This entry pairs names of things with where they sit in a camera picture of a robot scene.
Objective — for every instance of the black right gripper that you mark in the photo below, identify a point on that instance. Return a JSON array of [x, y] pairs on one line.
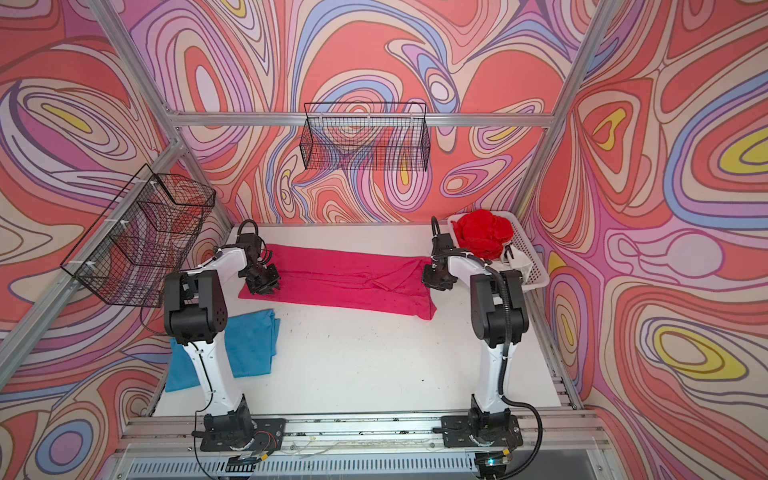
[[432, 283]]

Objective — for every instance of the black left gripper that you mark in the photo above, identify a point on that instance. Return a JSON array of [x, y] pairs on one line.
[[275, 281]]

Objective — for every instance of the magenta t shirt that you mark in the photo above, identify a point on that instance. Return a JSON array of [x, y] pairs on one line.
[[338, 279]]

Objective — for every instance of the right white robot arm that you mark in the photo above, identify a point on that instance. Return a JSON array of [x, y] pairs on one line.
[[499, 319]]

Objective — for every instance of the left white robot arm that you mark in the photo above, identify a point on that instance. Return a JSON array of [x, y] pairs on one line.
[[195, 317]]

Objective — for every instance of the red t shirt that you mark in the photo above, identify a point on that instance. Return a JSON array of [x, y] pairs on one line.
[[483, 233]]

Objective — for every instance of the folded teal t shirt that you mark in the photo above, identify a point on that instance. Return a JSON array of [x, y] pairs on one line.
[[251, 344]]

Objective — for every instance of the white black garment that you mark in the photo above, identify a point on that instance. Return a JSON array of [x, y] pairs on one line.
[[517, 260]]

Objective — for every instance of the white plastic laundry basket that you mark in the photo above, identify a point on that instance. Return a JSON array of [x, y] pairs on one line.
[[539, 278]]

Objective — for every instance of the black wire basket left wall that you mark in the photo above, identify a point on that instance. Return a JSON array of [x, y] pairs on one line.
[[145, 233]]

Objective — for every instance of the black wire basket wall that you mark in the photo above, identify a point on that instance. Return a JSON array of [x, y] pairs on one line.
[[145, 233], [365, 136]]

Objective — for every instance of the black wire basket back wall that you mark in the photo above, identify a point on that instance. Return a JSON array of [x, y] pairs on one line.
[[365, 136]]

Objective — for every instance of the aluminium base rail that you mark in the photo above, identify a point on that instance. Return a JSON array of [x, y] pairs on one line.
[[561, 444]]

